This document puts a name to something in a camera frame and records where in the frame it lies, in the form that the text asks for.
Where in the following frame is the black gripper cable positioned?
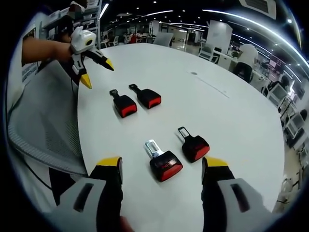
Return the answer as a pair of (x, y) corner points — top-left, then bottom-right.
(69, 71), (76, 94)

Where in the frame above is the seat belt buckle black tongue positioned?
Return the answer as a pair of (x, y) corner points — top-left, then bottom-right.
(128, 83), (162, 110)
(109, 88), (139, 119)

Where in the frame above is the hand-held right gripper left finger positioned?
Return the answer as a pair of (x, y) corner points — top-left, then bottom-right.
(45, 156), (126, 232)

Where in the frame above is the grey metal shelf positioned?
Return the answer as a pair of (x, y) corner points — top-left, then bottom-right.
(41, 3), (102, 49)

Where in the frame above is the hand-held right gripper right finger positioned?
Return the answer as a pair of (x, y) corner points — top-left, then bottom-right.
(201, 156), (288, 232)

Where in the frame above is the grey chair back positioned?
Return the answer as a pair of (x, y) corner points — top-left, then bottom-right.
(154, 32), (174, 47)

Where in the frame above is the seat belt buckle silver tongue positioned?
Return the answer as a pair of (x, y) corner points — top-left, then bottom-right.
(144, 139), (184, 183)

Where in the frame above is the ceiling air vent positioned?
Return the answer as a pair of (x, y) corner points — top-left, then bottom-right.
(239, 0), (279, 19)

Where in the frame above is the person's left forearm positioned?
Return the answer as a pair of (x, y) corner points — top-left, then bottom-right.
(21, 37), (73, 65)

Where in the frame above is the person's body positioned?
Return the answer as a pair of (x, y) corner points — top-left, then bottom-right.
(14, 14), (82, 215)

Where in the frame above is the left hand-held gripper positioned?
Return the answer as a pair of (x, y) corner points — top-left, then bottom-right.
(69, 26), (115, 90)

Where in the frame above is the seat belt buckle framed tongue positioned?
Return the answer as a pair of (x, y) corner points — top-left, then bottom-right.
(177, 126), (211, 163)

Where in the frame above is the grey mesh office chair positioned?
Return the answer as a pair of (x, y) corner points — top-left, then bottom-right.
(6, 61), (89, 176)

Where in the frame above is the white office chair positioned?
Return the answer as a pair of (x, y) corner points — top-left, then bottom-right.
(199, 45), (218, 61)

